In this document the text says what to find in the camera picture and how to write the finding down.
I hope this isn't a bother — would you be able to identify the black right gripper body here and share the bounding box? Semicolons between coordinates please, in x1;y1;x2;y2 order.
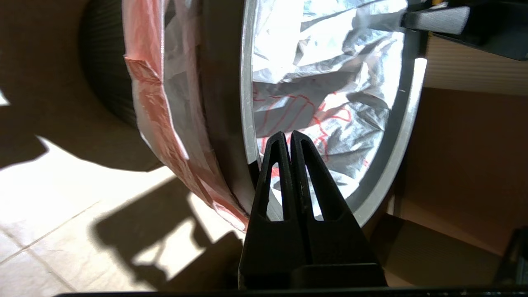
429;0;528;61

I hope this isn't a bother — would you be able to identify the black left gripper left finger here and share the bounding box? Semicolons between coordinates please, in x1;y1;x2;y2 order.
238;131;308;290

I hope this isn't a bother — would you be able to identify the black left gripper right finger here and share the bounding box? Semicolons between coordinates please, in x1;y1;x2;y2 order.
290;130;388;290

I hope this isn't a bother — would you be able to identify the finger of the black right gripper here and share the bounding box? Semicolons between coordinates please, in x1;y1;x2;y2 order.
402;6;471;35

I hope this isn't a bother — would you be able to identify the white plastic bag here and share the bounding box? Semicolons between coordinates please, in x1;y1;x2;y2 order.
122;0;409;232

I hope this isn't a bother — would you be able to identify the grey bin rim ring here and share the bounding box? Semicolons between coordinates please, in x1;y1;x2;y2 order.
200;0;427;227

